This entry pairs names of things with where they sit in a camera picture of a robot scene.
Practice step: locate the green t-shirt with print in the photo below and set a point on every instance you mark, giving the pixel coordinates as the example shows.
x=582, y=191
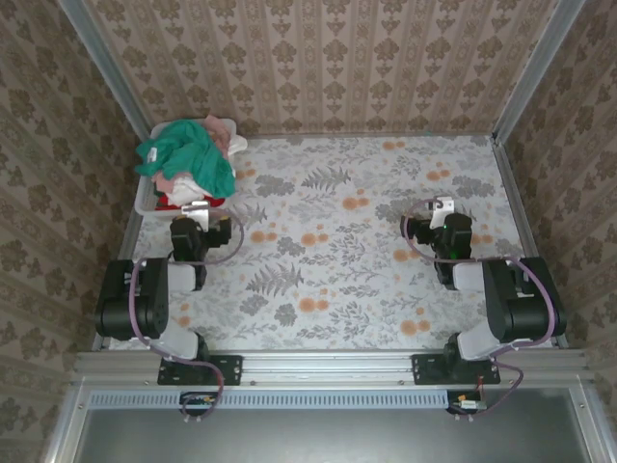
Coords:
x=193, y=154

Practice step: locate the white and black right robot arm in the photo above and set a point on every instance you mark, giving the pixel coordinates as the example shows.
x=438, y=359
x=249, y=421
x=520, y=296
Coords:
x=520, y=313

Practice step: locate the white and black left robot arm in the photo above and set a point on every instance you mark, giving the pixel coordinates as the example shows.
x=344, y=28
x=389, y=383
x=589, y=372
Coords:
x=154, y=299

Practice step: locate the red t-shirt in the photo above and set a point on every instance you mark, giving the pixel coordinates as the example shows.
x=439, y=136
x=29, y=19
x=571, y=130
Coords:
x=212, y=200

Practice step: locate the white t-shirt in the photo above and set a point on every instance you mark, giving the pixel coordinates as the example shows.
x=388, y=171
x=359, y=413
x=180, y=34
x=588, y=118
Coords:
x=185, y=190

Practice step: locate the white plastic laundry basket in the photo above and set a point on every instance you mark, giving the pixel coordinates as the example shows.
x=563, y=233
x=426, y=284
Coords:
x=144, y=202

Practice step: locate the pink t-shirt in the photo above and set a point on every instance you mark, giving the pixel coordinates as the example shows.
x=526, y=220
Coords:
x=217, y=130

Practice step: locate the floral patterned table cover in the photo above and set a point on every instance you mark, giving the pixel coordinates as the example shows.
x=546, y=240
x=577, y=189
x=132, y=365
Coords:
x=337, y=241

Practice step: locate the grey metal panel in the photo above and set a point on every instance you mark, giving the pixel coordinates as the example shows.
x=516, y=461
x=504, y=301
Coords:
x=328, y=439

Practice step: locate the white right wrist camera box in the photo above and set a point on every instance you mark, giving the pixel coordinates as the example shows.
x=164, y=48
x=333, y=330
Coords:
x=446, y=206

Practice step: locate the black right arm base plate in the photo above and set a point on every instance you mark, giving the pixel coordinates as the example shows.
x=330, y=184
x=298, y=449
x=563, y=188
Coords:
x=429, y=371

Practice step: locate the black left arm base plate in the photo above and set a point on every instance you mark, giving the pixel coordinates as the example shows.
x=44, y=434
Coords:
x=226, y=371

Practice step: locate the aluminium frame rail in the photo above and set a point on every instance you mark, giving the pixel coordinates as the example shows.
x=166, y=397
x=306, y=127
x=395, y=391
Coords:
x=328, y=366

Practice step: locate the aluminium corner post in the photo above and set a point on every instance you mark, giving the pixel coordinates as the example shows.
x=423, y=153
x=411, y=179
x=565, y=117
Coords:
x=103, y=67
x=535, y=72

